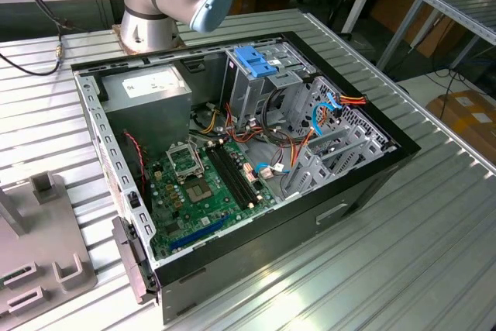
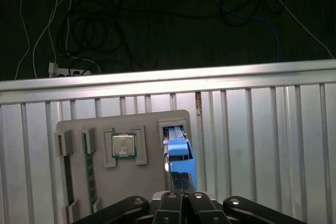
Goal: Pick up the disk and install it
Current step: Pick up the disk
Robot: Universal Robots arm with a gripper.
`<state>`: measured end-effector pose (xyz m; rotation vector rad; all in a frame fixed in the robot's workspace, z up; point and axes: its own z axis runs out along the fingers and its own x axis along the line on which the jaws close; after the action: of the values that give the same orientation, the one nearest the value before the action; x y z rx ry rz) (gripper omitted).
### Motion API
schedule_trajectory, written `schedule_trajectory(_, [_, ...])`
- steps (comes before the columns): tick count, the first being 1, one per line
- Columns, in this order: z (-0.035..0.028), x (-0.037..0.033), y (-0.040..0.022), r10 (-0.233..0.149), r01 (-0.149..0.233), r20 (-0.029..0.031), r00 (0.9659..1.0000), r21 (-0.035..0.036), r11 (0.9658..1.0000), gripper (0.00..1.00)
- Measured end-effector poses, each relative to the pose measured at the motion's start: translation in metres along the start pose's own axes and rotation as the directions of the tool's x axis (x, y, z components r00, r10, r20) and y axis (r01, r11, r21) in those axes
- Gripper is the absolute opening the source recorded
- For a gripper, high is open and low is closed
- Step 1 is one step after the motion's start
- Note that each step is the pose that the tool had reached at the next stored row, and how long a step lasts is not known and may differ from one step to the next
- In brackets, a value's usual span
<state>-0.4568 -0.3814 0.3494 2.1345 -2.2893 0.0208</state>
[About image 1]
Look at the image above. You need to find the blue data wire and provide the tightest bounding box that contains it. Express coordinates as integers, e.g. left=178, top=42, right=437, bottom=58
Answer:
left=250, top=91, right=345, bottom=177

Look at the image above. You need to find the red yellow orange power wire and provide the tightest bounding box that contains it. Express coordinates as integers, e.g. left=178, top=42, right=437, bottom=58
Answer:
left=289, top=93, right=368, bottom=169

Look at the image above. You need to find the grey metal disk bay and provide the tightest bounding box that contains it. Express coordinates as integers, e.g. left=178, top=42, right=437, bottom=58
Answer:
left=281, top=129, right=397, bottom=200

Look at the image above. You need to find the black RAM slot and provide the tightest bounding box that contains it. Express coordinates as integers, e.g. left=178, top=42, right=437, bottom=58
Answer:
left=204, top=145, right=246, bottom=211
left=220, top=140, right=260, bottom=204
left=215, top=142, right=256, bottom=207
left=209, top=143, right=251, bottom=209

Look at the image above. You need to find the grey metal drive cage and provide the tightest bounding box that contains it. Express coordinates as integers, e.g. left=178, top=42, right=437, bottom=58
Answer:
left=222, top=41, right=317, bottom=134

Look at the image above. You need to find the CPU socket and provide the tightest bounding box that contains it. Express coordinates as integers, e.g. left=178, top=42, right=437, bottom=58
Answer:
left=181, top=178, right=214, bottom=206

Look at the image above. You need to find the green motherboard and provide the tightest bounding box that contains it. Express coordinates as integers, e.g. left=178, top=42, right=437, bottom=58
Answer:
left=145, top=139, right=278, bottom=260

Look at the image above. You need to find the metal socket cover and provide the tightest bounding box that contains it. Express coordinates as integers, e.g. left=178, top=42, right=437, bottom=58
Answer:
left=165, top=143, right=205, bottom=184

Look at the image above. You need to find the blue plastic drive latch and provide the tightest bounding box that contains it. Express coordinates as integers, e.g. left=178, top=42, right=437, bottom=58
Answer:
left=234, top=47, right=278, bottom=80

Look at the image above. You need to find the black open PC case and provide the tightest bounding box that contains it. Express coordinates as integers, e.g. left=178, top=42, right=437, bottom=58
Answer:
left=71, top=30, right=422, bottom=326

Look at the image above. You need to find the blue expansion slot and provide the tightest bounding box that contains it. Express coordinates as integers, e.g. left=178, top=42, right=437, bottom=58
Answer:
left=169, top=216, right=230, bottom=253

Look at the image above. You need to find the grey power supply unit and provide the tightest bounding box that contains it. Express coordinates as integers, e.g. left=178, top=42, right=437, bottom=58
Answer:
left=99, top=64, right=194, bottom=161

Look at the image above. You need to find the large cardboard box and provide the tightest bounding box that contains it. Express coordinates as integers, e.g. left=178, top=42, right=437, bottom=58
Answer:
left=425, top=89, right=496, bottom=153

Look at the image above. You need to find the grey parts rack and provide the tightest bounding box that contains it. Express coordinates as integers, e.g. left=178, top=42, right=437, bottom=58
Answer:
left=0, top=171, right=98, bottom=331

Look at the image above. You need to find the red orange wire bundle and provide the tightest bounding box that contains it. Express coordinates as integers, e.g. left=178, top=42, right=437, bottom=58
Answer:
left=223, top=102, right=272, bottom=146

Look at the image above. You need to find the white plug with thin wires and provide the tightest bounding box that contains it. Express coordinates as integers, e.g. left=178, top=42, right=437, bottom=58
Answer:
left=257, top=165, right=288, bottom=181

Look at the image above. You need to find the black cable loop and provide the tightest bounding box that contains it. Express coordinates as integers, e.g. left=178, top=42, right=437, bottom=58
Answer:
left=260, top=86, right=298, bottom=150

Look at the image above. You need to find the yellow black power wire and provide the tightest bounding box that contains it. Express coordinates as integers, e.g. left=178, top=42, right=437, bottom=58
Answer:
left=192, top=101, right=219, bottom=135

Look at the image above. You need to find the locking lever wire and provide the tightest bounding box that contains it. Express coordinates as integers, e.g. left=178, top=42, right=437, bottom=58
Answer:
left=192, top=147, right=206, bottom=179

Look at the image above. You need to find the red black twisted fan wire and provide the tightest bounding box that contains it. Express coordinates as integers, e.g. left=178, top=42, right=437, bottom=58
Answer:
left=122, top=131, right=151, bottom=197

